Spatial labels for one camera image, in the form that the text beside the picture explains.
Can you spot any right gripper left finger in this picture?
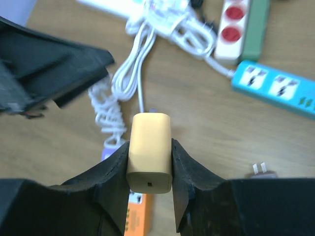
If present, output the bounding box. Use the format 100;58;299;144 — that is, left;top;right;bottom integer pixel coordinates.
0;143;129;236

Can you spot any purple power strip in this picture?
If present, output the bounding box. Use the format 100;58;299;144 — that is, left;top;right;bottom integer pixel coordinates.
100;107;158;163

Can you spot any pink charger plug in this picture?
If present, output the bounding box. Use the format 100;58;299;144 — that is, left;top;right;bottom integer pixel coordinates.
245;162;278;179

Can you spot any orange power strip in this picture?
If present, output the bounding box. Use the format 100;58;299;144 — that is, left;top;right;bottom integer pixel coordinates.
124;190;153;236

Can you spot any yellow charger plug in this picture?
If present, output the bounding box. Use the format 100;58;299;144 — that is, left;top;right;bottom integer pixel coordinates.
126;113;172;194

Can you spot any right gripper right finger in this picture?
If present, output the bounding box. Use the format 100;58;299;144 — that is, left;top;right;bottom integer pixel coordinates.
172;140;315;236

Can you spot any teal power strip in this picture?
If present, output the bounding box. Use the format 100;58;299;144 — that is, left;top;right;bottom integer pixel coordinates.
231;60;315;119

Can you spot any white cord bundle centre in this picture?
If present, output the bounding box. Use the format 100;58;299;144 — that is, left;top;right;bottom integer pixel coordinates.
110;0;234;103

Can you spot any white multicolour power strip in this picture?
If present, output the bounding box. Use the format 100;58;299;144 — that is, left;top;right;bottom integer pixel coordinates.
78;0;144;20

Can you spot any dark green power strip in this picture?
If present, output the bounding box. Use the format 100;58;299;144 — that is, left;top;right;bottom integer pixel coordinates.
240;0;270;61

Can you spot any white coiled cord purple strip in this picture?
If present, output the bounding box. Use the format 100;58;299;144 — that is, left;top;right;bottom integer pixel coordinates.
88;75;126;148

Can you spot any beige red power strip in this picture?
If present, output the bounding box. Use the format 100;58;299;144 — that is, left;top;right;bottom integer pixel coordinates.
214;0;251;65

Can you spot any white cord orange strip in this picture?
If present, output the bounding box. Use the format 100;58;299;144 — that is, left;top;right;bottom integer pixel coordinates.
137;74;145;113

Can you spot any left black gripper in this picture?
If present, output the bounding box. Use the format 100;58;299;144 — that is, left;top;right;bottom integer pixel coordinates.
0;18;115;118

